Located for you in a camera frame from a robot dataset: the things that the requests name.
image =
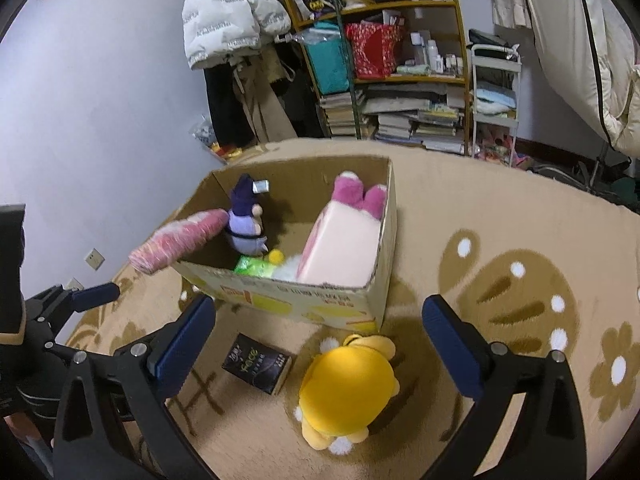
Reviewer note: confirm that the lower wall socket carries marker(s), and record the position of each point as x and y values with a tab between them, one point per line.
74	284

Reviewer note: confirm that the white puffer jacket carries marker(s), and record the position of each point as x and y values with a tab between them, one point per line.
223	31

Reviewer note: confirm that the beige hanging coat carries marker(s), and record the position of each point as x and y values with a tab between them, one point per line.
263	109

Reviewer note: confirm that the teal bag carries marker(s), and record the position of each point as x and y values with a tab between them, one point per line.
324	47

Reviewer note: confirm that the wall socket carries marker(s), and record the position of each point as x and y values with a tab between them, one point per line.
74	284
94	259

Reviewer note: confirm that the black Face tissue pack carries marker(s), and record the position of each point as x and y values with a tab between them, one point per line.
260	366

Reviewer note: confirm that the green snack packet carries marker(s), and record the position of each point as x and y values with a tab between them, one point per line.
255	267

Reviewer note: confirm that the yellow plush toy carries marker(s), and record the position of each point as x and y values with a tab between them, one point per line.
346	386

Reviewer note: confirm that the red gift bag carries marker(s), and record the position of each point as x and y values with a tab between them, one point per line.
375	48

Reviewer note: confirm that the wooden bookshelf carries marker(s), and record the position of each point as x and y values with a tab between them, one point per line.
401	63

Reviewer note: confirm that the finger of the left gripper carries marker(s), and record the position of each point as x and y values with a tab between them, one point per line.
90	298

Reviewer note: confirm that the white rolling cart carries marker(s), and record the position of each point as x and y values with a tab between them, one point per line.
496	81

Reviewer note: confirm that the stack of books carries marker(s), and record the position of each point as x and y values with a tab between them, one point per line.
413	114

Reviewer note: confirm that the upper wall socket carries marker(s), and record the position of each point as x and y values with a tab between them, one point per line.
94	259

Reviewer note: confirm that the beige brown patterned rug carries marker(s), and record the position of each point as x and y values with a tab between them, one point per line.
529	261

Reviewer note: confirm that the snack bags on floor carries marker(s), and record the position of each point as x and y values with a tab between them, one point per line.
204	132

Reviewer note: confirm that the pink tissue roll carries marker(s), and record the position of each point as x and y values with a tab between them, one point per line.
178	239

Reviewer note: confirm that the pink swirl roll plush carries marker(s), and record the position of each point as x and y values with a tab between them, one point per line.
342	246

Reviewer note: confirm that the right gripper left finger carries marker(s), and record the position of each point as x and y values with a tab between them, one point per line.
113	421

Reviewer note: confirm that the purple plush doll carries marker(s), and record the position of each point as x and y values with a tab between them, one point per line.
245	230

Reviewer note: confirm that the printed cardboard box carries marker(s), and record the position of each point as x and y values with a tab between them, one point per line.
299	189

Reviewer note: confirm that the black sleeved left forearm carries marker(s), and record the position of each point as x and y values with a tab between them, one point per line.
12	304

